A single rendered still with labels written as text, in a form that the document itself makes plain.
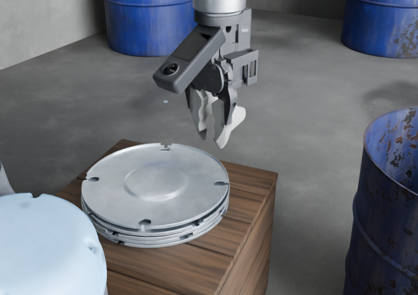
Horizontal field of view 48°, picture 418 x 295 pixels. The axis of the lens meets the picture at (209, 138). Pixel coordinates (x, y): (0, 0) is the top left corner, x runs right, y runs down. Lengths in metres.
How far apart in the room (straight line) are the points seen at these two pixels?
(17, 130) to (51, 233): 1.72
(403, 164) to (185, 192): 0.53
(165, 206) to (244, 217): 0.15
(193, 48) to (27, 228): 0.37
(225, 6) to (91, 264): 0.40
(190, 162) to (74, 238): 0.64
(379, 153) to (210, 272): 0.49
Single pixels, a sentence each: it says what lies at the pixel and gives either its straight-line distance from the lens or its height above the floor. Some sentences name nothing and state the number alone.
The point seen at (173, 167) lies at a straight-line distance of 0.97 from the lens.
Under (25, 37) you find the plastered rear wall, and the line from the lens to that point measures 2.90.
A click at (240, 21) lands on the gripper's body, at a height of 0.74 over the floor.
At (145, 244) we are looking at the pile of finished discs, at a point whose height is 0.35.
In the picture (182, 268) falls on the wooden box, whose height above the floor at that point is 0.35.
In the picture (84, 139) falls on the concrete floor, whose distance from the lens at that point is 1.94.
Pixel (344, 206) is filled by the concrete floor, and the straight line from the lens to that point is 1.57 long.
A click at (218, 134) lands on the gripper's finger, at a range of 0.72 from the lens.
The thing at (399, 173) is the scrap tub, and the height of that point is 0.31.
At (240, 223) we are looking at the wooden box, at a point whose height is 0.35.
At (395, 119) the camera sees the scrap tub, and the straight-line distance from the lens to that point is 1.09.
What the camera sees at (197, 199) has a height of 0.39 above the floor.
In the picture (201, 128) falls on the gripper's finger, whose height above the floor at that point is 0.56.
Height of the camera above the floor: 0.92
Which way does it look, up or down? 29 degrees down
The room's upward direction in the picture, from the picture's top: straight up
